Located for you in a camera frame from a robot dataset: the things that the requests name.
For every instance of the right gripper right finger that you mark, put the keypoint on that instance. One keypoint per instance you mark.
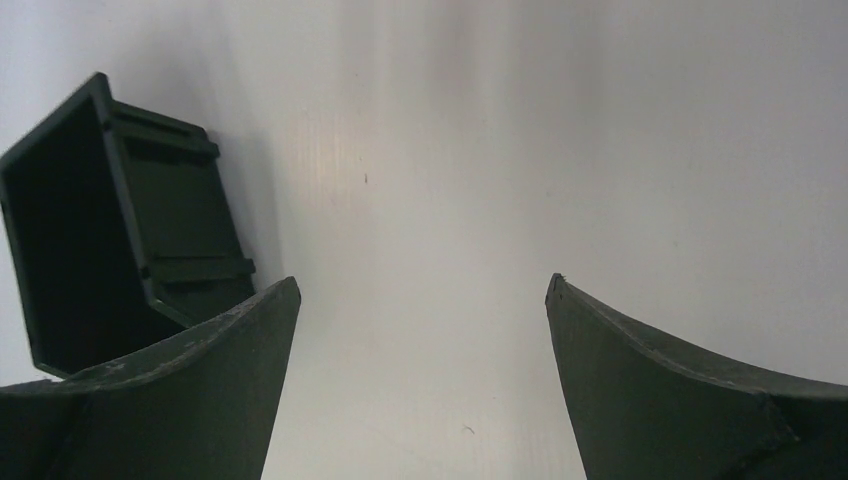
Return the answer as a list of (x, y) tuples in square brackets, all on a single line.
[(644, 404)]

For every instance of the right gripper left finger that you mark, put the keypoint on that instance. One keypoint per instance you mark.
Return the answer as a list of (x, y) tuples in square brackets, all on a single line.
[(198, 405)]

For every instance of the black plastic bin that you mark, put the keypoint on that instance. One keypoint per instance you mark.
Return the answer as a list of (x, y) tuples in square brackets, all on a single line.
[(119, 229)]

